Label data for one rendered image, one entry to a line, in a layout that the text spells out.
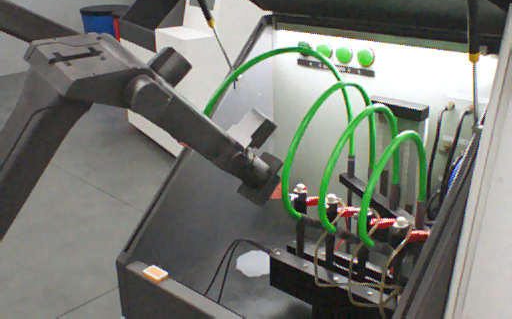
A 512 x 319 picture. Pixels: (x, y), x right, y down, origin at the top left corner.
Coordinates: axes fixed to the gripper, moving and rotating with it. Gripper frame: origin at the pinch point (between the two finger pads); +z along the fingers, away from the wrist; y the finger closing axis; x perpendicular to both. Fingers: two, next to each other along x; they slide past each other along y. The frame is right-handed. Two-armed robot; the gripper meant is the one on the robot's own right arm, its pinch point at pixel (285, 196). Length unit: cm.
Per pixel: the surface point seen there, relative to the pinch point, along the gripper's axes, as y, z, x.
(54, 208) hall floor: -74, 88, 262
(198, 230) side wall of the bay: -18.1, 10.3, 30.4
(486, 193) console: 18.9, 5.8, -35.0
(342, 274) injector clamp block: -6.5, 18.7, -9.0
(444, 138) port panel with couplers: 31.3, 20.3, -10.6
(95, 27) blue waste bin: 71, 154, 586
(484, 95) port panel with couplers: 40.7, 13.9, -17.9
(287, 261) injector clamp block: -11.0, 11.8, 0.1
